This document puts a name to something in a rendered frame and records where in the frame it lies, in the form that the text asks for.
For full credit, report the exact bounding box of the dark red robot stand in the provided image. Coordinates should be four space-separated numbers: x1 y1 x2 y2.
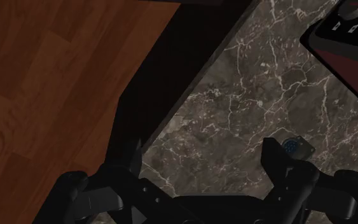
299 19 358 115

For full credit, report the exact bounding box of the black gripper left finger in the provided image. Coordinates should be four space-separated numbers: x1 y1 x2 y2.
32 137 200 224

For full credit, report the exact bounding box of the grey square blue round object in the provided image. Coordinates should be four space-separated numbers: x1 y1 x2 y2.
281 135 316 161

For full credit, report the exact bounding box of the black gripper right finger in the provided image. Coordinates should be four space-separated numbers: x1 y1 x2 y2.
259 137 358 224

